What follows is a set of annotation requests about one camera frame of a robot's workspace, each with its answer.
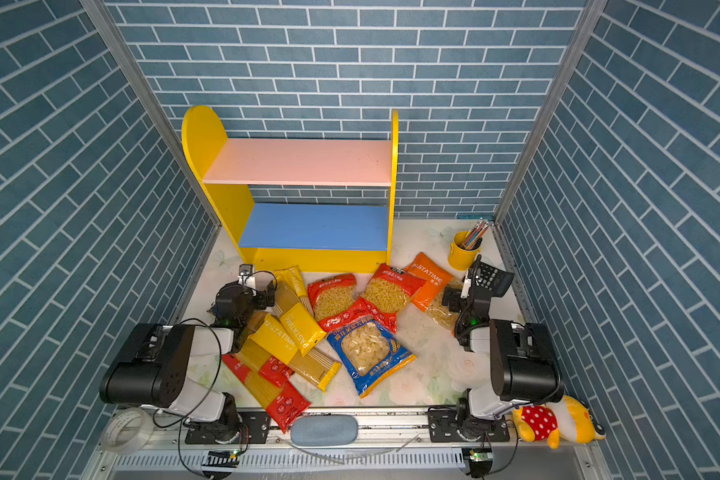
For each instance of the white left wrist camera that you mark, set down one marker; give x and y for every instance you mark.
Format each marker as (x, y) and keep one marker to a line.
(246, 276)

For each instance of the yellow shelf pink blue boards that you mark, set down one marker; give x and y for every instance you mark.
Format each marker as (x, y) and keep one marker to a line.
(315, 237)

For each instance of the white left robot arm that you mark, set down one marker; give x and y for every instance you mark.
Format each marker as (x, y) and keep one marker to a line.
(151, 369)

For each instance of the orange pasta bag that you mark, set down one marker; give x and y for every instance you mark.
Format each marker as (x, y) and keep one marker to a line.
(429, 297)

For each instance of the yellow spaghetti bag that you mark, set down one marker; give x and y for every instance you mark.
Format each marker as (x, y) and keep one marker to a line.
(293, 310)
(315, 366)

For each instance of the coloured pens in cup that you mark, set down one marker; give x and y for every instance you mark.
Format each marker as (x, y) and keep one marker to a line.
(473, 237)

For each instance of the clear tape roll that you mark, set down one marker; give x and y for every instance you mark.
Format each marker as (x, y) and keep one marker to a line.
(127, 432)

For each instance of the yellow plush toy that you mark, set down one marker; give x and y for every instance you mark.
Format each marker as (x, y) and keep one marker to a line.
(567, 419)

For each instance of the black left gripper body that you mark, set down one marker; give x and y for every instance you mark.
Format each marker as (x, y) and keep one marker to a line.
(265, 297)

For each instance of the blue macaroni bag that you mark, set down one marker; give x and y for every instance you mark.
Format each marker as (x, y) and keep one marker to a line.
(369, 351)

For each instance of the yellow pen cup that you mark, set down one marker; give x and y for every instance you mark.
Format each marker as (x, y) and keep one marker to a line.
(459, 258)

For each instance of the grey oval pad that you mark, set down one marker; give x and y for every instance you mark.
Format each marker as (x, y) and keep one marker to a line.
(324, 430)

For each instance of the red fusilli bag left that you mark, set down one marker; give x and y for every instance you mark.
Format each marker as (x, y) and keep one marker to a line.
(332, 296)

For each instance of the red fusilli bag right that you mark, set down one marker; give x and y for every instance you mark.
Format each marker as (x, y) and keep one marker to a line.
(388, 291)

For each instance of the red spaghetti bag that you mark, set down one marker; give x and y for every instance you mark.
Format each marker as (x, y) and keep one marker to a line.
(265, 364)
(284, 404)

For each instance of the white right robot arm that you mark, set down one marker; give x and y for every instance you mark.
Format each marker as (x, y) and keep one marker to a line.
(523, 368)

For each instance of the black calculator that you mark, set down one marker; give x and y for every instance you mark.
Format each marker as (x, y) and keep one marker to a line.
(489, 278)

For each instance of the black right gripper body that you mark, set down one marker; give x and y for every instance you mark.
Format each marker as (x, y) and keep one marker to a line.
(492, 279)

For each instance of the red fusilli bag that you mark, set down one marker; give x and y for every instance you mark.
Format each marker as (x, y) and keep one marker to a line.
(388, 291)
(332, 296)

